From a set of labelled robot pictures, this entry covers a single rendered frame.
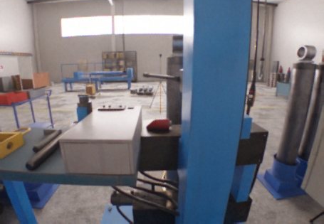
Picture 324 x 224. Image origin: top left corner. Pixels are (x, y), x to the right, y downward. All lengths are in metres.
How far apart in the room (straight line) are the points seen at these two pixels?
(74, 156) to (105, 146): 0.11
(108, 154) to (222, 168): 0.40
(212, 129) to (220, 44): 0.27
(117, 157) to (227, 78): 0.42
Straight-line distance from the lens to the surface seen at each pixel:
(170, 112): 1.35
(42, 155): 0.74
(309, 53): 2.03
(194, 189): 0.67
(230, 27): 0.54
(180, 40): 1.32
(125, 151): 0.52
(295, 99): 2.01
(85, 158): 0.58
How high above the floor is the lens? 1.41
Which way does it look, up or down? 13 degrees down
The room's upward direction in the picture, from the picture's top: straight up
